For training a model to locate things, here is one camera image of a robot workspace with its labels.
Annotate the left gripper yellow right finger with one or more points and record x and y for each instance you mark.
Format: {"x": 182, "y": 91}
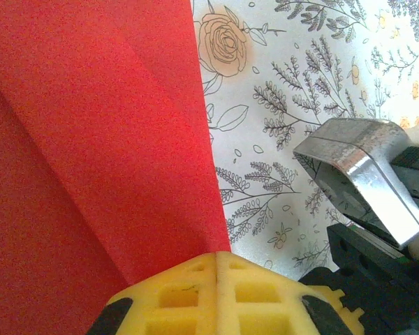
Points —
{"x": 258, "y": 300}

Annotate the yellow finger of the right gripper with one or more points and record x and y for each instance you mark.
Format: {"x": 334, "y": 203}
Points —
{"x": 351, "y": 314}

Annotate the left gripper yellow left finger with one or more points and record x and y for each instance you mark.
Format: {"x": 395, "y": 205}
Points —
{"x": 181, "y": 296}

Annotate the red paper sheet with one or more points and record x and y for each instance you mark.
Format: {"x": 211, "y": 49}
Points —
{"x": 90, "y": 157}

